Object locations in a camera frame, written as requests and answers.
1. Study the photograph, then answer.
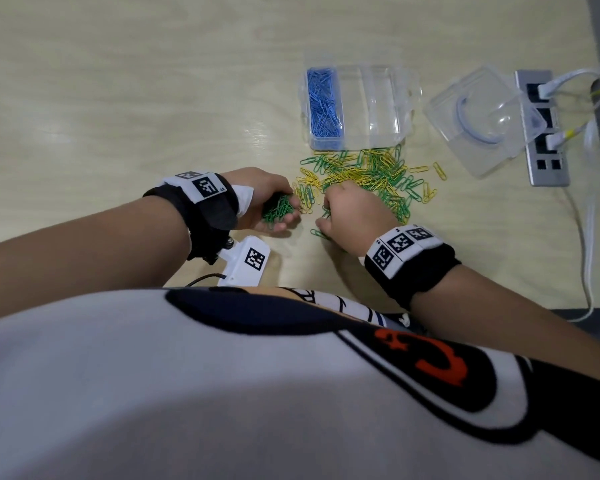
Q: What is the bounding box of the person's right forearm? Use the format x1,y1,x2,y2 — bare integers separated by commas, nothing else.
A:
409,265,600,388

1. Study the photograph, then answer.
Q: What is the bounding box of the clear plastic compartment box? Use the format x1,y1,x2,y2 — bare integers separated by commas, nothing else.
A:
300,64,424,152

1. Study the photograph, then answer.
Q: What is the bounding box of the short white plug cable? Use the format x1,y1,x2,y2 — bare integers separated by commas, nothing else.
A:
537,68,600,111

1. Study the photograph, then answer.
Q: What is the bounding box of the black right wrist band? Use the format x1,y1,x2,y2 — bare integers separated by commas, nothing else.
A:
363,224,462,311

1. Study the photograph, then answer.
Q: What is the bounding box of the person's left hand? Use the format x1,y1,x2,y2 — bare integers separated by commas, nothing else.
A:
230,167,302,238

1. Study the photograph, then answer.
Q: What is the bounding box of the black wrist band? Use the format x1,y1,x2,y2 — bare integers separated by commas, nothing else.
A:
363,224,462,311
143,170,255,266

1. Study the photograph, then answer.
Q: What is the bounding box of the white black printed shirt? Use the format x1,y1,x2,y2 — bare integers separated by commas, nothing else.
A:
0,287,600,480

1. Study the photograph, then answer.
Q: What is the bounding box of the black left wrist band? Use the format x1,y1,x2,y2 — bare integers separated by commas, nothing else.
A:
143,170,255,266

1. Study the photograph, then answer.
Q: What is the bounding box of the clear plastic box lid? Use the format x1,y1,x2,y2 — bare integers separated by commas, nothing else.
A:
423,64,549,179

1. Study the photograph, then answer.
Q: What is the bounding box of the thin black cable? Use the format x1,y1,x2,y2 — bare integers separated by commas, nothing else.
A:
184,273,229,288

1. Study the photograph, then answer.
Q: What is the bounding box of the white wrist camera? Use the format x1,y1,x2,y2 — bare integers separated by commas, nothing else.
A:
216,235,272,288

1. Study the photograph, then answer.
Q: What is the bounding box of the grey socket strip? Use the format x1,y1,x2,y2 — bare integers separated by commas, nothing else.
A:
514,69,571,188

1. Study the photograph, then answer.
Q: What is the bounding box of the bunch of green paper clips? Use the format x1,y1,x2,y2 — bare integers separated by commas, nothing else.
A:
261,194,297,226

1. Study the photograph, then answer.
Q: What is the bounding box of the person's right hand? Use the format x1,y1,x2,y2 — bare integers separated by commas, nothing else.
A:
315,181,402,258

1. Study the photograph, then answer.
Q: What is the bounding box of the heap of blue paper clips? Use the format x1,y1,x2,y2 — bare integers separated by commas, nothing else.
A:
306,68,346,145

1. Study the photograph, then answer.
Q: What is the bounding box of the pile of green yellow clips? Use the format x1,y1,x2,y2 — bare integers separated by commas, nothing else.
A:
292,145,449,241

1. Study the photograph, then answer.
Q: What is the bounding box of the person's left forearm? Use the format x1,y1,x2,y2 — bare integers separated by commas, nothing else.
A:
0,196,193,326

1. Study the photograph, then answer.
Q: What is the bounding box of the long white plug cable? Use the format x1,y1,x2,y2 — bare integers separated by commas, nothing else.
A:
547,119,600,324

